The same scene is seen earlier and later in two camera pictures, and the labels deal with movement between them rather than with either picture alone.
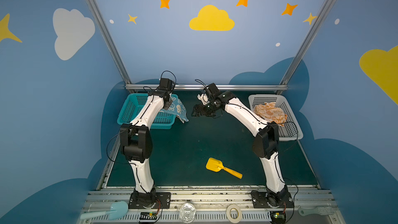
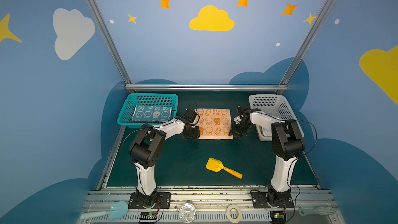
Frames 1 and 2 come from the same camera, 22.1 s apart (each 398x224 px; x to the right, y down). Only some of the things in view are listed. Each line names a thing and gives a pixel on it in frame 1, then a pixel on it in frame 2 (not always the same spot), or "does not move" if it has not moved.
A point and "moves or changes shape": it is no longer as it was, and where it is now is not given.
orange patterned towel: (269, 111) → (214, 123)
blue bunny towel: (178, 108) moves or changes shape
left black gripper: (168, 100) → (192, 131)
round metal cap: (187, 213) does not move
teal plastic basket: (132, 105) does not move
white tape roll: (238, 219) does not move
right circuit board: (278, 217) does not move
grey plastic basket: (290, 130) does not move
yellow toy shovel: (217, 165) does not move
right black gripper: (202, 109) → (238, 130)
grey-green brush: (321, 210) does not move
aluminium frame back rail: (141, 87) does not move
